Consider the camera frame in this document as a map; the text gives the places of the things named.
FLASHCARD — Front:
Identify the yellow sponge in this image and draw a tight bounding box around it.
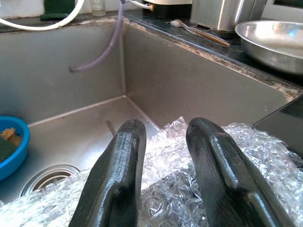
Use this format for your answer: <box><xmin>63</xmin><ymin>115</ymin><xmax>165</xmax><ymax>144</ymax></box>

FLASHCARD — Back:
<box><xmin>0</xmin><ymin>127</ymin><xmax>22</xmax><ymax>148</ymax></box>

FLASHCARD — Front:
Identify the clear bubble wrap sheet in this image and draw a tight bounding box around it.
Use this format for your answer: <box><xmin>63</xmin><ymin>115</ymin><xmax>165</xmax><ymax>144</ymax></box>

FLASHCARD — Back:
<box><xmin>0</xmin><ymin>115</ymin><xmax>303</xmax><ymax>227</ymax></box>

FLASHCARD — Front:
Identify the black base kitchen appliance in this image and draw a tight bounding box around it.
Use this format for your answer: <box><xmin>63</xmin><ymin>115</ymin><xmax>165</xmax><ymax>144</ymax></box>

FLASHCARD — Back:
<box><xmin>142</xmin><ymin>0</ymin><xmax>193</xmax><ymax>19</ymax></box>

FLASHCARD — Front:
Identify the white hose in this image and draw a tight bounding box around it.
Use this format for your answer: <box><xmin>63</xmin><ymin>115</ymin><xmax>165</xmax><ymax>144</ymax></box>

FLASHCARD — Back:
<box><xmin>0</xmin><ymin>0</ymin><xmax>85</xmax><ymax>32</ymax></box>

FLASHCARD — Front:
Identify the blue plastic bowl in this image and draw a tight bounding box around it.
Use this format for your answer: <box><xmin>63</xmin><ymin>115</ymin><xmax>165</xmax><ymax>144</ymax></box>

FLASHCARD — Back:
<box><xmin>0</xmin><ymin>115</ymin><xmax>31</xmax><ymax>182</ymax></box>

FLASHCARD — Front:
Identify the small clear glass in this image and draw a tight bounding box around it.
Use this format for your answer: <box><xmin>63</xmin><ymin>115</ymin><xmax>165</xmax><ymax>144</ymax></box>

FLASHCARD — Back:
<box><xmin>91</xmin><ymin>0</ymin><xmax>106</xmax><ymax>17</ymax></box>

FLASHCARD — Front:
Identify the thin lilac tube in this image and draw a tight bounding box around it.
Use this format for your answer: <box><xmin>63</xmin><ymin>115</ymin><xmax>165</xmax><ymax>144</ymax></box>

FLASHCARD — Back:
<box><xmin>69</xmin><ymin>0</ymin><xmax>125</xmax><ymax>73</ymax></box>

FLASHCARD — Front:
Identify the dark green sponge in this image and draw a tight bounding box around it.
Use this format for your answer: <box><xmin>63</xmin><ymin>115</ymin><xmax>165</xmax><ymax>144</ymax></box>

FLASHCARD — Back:
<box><xmin>39</xmin><ymin>0</ymin><xmax>76</xmax><ymax>21</ymax></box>

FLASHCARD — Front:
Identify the wide shallow steel plate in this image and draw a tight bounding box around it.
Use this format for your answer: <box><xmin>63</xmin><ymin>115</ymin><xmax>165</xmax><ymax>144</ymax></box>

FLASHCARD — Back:
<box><xmin>234</xmin><ymin>20</ymin><xmax>303</xmax><ymax>76</ymax></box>

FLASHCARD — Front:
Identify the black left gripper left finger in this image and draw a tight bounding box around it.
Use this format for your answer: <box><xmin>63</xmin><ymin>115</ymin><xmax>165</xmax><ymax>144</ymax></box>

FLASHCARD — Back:
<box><xmin>68</xmin><ymin>119</ymin><xmax>147</xmax><ymax>227</ymax></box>

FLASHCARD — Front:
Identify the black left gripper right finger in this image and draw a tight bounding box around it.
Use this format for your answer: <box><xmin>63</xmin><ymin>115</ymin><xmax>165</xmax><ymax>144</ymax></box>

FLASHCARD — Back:
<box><xmin>186</xmin><ymin>117</ymin><xmax>295</xmax><ymax>227</ymax></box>

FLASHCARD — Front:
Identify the stainless steel sink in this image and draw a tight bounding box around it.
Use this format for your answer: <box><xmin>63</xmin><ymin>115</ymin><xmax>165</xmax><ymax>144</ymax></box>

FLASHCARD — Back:
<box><xmin>0</xmin><ymin>16</ymin><xmax>303</xmax><ymax>206</ymax></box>

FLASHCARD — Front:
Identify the brown handled toothbrush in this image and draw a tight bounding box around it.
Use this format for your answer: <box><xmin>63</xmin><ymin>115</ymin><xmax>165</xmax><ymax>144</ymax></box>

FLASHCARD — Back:
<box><xmin>170</xmin><ymin>19</ymin><xmax>232</xmax><ymax>47</ymax></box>

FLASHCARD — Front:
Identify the green scouring pad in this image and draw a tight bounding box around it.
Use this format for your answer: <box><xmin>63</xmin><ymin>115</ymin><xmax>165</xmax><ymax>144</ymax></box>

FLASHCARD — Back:
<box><xmin>0</xmin><ymin>136</ymin><xmax>18</xmax><ymax>164</ymax></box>

